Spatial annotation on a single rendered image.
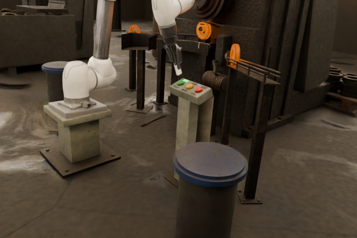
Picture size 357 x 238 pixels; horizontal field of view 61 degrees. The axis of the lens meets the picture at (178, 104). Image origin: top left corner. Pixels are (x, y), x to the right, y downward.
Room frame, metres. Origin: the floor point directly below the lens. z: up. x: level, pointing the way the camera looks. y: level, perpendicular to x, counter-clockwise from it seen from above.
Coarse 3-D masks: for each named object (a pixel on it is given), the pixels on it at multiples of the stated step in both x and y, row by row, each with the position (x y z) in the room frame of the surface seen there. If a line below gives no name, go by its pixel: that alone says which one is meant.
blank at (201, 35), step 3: (198, 24) 2.63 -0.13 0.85; (207, 24) 2.55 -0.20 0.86; (198, 27) 2.63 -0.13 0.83; (207, 27) 2.55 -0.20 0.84; (210, 27) 2.56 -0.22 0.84; (198, 30) 2.63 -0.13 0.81; (207, 30) 2.55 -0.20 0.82; (210, 30) 2.55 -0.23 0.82; (198, 33) 2.63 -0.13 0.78; (201, 33) 2.61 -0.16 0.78; (204, 33) 2.57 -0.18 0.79; (207, 33) 2.55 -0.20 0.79; (210, 33) 2.56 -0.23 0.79; (198, 36) 2.63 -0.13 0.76; (201, 36) 2.60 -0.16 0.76; (204, 36) 2.57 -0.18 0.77; (207, 36) 2.55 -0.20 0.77
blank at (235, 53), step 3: (234, 45) 2.10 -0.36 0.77; (237, 45) 2.09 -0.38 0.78; (231, 48) 2.17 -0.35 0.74; (234, 48) 2.09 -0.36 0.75; (237, 48) 2.07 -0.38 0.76; (231, 51) 2.16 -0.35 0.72; (234, 51) 2.08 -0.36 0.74; (237, 51) 2.05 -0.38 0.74; (231, 54) 2.15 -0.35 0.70; (234, 54) 2.07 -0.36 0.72; (237, 54) 2.05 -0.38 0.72; (231, 57) 2.14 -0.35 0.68; (234, 57) 2.06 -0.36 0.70; (237, 57) 2.04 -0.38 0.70; (231, 60) 2.14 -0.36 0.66; (237, 60) 2.05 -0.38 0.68; (231, 63) 2.13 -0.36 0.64
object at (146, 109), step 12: (132, 36) 2.93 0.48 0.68; (144, 36) 2.89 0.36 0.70; (156, 36) 2.86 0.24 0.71; (132, 48) 2.78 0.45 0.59; (144, 48) 2.76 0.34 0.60; (144, 60) 2.80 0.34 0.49; (144, 72) 2.81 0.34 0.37; (144, 84) 2.81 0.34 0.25; (132, 108) 2.77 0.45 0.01; (144, 108) 2.79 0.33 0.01
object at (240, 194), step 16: (224, 112) 2.13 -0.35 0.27; (256, 112) 1.49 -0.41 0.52; (224, 128) 2.10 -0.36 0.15; (256, 128) 1.46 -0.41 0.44; (224, 144) 2.10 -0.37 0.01; (256, 144) 1.45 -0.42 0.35; (256, 160) 1.45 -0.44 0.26; (256, 176) 1.45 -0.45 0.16; (240, 192) 1.51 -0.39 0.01; (256, 192) 1.52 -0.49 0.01
